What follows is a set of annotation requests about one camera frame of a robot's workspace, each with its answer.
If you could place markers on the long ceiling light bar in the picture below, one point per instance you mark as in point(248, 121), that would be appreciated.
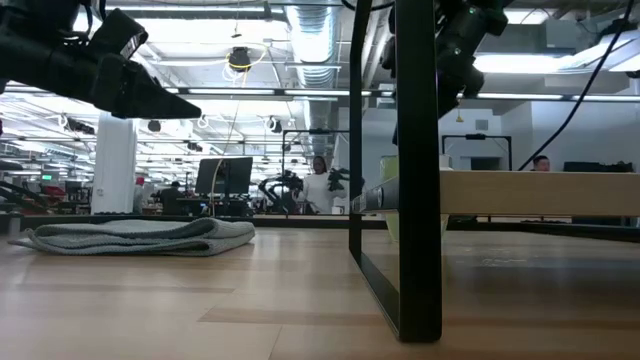
point(230, 92)

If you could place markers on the black ceiling camera device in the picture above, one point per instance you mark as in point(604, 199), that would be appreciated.
point(240, 58)

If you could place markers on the person in dark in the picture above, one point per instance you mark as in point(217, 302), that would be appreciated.
point(171, 197)

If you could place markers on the person behind shelf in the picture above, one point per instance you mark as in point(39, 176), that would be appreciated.
point(541, 164)

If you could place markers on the yellow-green cup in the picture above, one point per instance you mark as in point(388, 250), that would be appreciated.
point(389, 167)

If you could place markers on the person in white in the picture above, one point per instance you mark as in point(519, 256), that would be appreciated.
point(317, 190)

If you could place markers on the black computer monitor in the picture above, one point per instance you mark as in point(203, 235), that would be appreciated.
point(225, 175)

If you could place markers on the black table edge rail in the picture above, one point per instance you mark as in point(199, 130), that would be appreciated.
point(300, 222)

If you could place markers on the black metal shelf frame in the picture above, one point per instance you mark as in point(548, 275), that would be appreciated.
point(419, 150)

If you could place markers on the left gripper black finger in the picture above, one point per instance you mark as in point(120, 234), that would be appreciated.
point(150, 97)

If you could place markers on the light wooden shelf board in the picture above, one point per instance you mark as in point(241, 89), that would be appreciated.
point(525, 192)

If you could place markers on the grey towel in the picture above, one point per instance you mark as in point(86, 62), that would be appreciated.
point(140, 236)

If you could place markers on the black background rig frame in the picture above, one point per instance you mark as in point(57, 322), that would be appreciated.
point(312, 131)

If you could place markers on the small black background frame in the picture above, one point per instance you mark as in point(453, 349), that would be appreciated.
point(477, 136)

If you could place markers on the white building column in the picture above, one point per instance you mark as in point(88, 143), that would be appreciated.
point(114, 165)

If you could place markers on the background black robot arms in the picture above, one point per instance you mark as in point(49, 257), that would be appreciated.
point(280, 187)

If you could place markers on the silver ceiling air duct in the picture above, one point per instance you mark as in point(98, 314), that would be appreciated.
point(314, 45)

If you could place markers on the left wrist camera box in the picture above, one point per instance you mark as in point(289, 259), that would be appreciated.
point(117, 32)

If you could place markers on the background green robot gripper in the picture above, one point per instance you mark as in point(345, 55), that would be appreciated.
point(340, 179)

